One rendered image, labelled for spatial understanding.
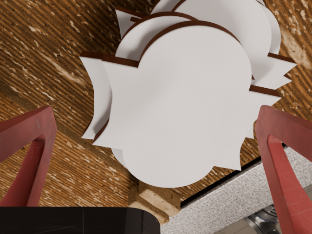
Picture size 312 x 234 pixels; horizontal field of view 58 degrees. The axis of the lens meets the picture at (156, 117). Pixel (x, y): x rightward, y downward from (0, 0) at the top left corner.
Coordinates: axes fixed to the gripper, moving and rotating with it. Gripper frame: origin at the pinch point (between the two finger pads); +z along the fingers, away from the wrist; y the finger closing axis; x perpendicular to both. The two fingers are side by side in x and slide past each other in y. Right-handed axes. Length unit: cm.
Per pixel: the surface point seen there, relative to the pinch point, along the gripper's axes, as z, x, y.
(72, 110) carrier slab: 14.1, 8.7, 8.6
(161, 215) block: 11.4, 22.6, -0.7
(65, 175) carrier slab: 14.1, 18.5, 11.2
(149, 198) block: 11.1, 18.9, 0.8
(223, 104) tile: 5.8, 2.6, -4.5
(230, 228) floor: 104, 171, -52
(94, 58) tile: 7.4, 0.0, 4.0
